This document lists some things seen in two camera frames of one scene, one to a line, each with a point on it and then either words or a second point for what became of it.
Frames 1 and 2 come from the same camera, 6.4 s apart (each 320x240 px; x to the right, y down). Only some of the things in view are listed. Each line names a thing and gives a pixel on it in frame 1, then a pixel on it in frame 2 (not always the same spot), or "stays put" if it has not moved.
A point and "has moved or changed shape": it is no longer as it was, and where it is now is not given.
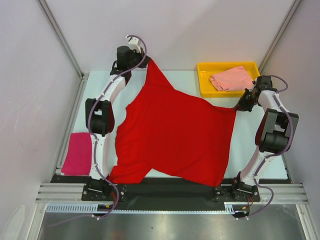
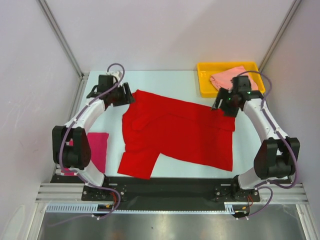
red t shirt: x=174 y=133 has moved or changed shape
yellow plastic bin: x=206 y=71 stays put
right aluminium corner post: x=291 y=11 stays put
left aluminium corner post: x=49 y=17 stays put
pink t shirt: x=236 y=79 stays put
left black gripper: x=140 y=55 to x=126 y=98
